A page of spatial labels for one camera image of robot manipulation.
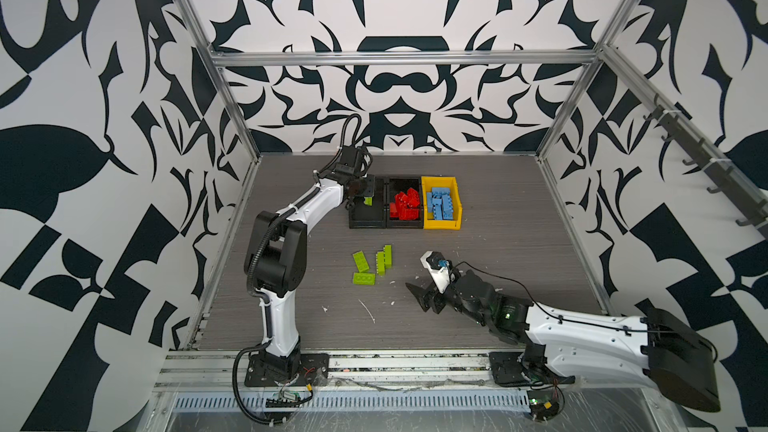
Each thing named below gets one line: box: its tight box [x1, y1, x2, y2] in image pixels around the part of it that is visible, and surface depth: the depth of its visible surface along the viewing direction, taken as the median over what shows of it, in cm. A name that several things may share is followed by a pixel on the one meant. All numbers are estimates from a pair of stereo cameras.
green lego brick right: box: [375, 244, 392, 276], surface depth 92 cm
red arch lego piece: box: [389, 187, 420, 221], surface depth 101 cm
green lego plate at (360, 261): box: [352, 250, 370, 273], surface depth 93 cm
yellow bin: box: [421, 176, 463, 231], surface depth 101 cm
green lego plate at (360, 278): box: [352, 272, 376, 285], surface depth 91 cm
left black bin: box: [349, 176, 387, 229], surface depth 98 cm
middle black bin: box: [386, 176, 424, 229], surface depth 100 cm
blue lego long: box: [427, 187, 454, 220], surface depth 104 cm
